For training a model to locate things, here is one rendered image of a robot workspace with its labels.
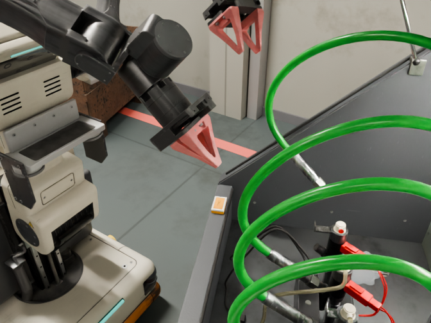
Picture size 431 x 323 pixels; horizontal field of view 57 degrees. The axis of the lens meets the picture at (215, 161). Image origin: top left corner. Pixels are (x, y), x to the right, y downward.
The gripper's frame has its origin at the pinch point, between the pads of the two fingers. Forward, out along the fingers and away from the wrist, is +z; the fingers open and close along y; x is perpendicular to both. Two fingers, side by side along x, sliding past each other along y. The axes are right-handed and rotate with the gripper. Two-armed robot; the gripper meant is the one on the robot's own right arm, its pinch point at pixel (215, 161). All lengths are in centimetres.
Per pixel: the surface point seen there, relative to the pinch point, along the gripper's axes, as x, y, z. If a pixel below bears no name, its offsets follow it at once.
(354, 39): 14.8, 22.8, -1.3
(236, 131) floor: 205, -145, 30
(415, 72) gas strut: 39.1, 21.1, 14.2
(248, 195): -6.4, 6.4, 5.1
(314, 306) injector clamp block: 1.2, -5.0, 32.1
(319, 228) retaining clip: 5.1, 3.7, 20.1
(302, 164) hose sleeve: 15.7, 2.1, 12.5
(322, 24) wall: 234, -55, 7
